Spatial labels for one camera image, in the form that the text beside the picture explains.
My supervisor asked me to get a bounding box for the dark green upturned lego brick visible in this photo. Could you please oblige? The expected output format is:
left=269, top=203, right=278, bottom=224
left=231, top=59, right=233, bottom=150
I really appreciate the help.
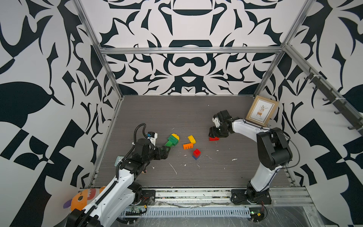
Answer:
left=165, top=136, right=179, bottom=147

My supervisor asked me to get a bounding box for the dark green long lego brick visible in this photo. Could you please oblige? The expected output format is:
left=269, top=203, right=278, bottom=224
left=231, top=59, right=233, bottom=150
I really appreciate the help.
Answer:
left=168, top=136, right=179, bottom=146

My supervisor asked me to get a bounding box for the yellow curved lego brick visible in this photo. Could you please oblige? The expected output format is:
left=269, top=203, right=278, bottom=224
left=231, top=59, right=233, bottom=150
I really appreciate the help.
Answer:
left=188, top=135, right=196, bottom=144
left=171, top=133, right=180, bottom=141

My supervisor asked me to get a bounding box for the orange long lego brick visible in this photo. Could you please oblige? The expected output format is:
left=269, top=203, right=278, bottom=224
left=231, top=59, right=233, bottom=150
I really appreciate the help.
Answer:
left=183, top=143, right=194, bottom=149

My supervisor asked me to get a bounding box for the red square lego brick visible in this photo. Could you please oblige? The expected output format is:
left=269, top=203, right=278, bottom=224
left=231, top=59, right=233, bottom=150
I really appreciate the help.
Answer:
left=193, top=149, right=201, bottom=157

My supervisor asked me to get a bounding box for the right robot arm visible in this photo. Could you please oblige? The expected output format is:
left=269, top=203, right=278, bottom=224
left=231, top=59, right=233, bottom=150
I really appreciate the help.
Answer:
left=209, top=110, right=293, bottom=205

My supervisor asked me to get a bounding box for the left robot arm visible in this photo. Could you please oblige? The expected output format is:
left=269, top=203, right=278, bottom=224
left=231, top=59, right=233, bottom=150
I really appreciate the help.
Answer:
left=66, top=123, right=171, bottom=227

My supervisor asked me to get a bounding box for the orange plush shark toy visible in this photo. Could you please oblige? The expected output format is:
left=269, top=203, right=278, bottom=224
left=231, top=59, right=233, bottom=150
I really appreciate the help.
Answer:
left=63, top=186, right=106, bottom=211

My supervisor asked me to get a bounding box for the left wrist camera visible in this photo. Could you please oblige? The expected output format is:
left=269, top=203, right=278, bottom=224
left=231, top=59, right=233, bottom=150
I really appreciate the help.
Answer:
left=147, top=131, right=158, bottom=146

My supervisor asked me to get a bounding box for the wooden picture frame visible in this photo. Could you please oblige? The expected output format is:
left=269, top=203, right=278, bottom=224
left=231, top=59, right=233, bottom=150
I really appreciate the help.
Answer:
left=245, top=96, right=279, bottom=127

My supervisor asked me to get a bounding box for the white cable duct strip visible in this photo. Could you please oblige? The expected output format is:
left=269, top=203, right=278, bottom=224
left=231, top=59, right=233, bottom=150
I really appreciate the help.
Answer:
left=119, top=207, right=251, bottom=218

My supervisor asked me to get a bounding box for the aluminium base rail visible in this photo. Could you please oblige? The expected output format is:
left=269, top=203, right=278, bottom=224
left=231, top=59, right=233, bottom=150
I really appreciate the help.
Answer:
left=143, top=187, right=314, bottom=207

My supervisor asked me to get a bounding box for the wall hook rack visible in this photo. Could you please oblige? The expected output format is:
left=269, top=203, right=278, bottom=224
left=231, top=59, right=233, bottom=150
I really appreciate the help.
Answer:
left=304, top=67, right=363, bottom=136

